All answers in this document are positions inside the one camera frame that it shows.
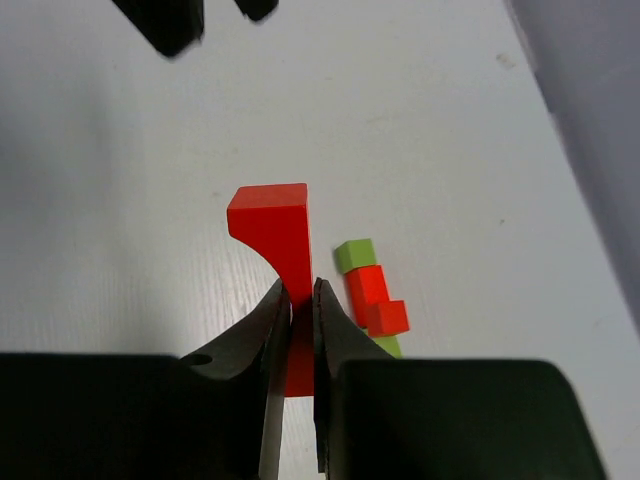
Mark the green rectangular block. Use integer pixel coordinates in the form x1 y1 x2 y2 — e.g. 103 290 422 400
370 335 403 358

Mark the green cube block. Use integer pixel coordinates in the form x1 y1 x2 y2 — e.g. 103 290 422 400
334 238 377 274

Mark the red arch block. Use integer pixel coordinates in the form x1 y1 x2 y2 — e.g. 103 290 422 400
227 183 314 397

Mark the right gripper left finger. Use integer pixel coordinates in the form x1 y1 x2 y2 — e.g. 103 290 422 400
1 282 290 479

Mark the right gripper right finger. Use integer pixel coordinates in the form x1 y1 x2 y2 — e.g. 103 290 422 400
312 279 607 479

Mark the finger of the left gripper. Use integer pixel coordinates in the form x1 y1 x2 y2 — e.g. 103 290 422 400
113 0 204 58
235 0 278 21

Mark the orange rectangular block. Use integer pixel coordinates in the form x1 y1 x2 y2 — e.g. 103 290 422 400
345 265 390 328

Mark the small red cube block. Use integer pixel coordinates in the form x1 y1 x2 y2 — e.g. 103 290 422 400
365 300 410 338

